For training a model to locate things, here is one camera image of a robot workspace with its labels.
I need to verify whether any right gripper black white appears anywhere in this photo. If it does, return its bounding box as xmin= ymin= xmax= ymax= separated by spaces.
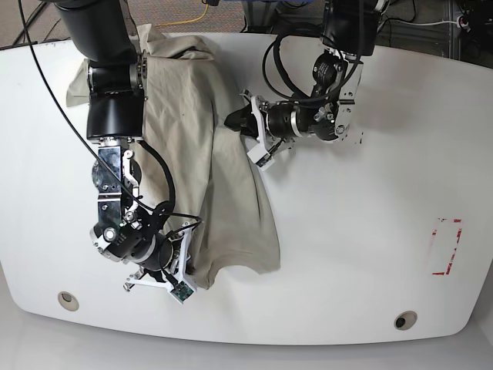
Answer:
xmin=123 ymin=221 xmax=200 ymax=291

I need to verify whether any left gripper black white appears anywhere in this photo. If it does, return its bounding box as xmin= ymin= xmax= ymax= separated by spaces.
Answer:
xmin=224 ymin=89 xmax=299 ymax=158

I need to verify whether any beige grey t-shirt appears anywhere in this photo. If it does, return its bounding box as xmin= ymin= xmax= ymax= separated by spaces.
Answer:
xmin=65 ymin=23 xmax=281 ymax=291

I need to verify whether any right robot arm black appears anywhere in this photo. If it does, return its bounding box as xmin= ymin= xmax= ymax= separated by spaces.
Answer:
xmin=55 ymin=0 xmax=200 ymax=301

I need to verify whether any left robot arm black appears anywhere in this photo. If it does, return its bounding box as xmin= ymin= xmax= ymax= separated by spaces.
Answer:
xmin=225 ymin=1 xmax=389 ymax=167

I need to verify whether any red tape rectangle marking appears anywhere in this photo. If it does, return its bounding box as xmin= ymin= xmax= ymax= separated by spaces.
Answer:
xmin=427 ymin=218 xmax=463 ymax=276

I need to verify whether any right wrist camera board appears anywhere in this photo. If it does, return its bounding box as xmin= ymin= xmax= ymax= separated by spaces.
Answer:
xmin=170 ymin=281 xmax=196 ymax=304

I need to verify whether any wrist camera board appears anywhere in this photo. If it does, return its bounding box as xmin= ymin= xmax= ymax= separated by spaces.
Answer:
xmin=170 ymin=281 xmax=196 ymax=304
xmin=247 ymin=143 xmax=275 ymax=171

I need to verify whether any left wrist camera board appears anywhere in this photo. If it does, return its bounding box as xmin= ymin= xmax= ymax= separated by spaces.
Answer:
xmin=247 ymin=143 xmax=275 ymax=171

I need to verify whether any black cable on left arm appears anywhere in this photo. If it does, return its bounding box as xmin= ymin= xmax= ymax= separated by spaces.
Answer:
xmin=262 ymin=30 xmax=332 ymax=103

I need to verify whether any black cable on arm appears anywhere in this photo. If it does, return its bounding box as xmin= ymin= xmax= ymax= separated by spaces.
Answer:
xmin=262 ymin=30 xmax=332 ymax=103
xmin=17 ymin=0 xmax=203 ymax=232

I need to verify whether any left table cable grommet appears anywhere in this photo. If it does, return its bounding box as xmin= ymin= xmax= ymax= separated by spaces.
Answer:
xmin=57 ymin=291 xmax=79 ymax=312

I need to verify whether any table cable grommet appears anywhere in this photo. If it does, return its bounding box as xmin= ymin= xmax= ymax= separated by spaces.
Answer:
xmin=57 ymin=291 xmax=79 ymax=312
xmin=394 ymin=311 xmax=418 ymax=331

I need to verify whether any yellow cable on floor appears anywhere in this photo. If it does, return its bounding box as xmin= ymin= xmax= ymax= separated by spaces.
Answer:
xmin=156 ymin=3 xmax=211 ymax=28

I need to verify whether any white cable on floor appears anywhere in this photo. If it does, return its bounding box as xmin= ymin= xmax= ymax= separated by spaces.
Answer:
xmin=388 ymin=17 xmax=461 ymax=28

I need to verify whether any right table cable grommet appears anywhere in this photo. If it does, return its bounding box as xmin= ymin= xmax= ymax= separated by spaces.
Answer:
xmin=394 ymin=311 xmax=418 ymax=331

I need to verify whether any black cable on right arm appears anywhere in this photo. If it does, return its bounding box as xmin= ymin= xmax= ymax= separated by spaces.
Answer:
xmin=17 ymin=0 xmax=203 ymax=232

